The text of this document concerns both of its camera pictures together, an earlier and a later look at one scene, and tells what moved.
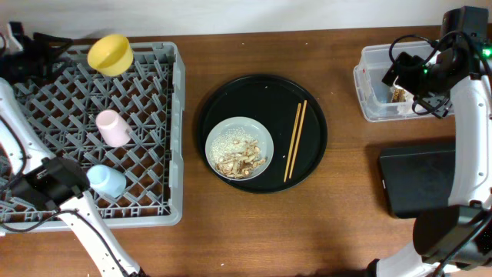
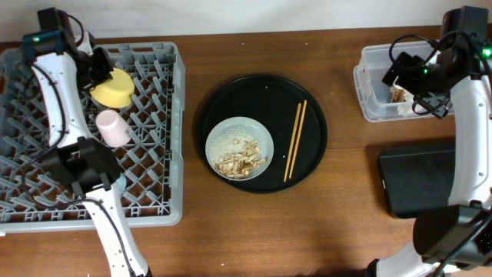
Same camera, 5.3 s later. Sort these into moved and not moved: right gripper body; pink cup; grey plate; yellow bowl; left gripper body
Moved: left gripper body; yellow bowl
Not moved: pink cup; grey plate; right gripper body
